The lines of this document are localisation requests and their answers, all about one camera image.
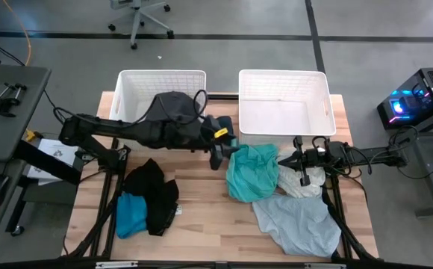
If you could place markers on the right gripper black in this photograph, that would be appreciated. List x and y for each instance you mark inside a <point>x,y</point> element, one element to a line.
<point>324,157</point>

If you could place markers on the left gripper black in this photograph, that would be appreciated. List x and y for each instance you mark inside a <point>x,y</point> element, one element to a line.
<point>216,147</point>

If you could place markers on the dark grey garment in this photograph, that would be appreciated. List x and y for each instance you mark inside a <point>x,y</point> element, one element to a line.
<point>175,106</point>

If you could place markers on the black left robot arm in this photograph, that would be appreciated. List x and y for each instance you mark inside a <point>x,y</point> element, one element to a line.
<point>101,129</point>

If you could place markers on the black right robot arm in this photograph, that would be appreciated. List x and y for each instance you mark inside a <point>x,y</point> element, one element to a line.
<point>369,155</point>

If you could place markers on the yellow tag on gripper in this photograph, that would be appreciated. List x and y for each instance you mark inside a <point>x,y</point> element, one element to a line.
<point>221,132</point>

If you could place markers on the white garment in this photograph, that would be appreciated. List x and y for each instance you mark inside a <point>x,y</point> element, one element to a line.
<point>298,188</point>

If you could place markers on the teal garment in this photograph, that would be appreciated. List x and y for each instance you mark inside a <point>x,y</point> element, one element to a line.
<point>252,173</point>

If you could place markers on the white mesh laundry basket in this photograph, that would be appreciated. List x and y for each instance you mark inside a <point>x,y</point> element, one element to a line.
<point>138,89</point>
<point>283,112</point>

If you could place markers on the light grey-blue garment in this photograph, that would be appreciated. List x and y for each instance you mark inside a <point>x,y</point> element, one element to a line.
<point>298,224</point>

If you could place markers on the small white paper tag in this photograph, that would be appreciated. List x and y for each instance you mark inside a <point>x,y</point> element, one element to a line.
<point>178,210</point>

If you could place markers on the black garment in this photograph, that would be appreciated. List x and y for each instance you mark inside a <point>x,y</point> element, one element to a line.
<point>158,198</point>

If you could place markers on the bright blue garment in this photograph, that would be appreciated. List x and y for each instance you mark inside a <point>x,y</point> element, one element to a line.
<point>130,216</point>

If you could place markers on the black computer tower with lights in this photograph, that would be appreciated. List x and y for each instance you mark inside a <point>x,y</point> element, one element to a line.
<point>418,101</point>

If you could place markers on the grey office chair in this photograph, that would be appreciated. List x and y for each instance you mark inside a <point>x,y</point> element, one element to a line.
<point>139,15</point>

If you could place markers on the white paper booklet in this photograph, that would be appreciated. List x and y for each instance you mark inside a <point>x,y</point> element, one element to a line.
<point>58,151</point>

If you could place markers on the yellow plug connector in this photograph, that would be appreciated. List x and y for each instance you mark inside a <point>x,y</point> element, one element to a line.
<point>30,135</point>

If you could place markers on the dark grey desk top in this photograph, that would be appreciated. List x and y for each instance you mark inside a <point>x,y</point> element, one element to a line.
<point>11,127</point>

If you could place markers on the black clamp tool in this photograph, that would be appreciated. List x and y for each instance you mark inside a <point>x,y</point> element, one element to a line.
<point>3,102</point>

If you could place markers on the black aluminium frame struts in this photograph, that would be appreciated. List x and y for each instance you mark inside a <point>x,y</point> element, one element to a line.
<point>345,228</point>
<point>108,209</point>

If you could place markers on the black frame rail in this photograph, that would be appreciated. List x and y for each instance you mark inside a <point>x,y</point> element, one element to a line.
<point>216,264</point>

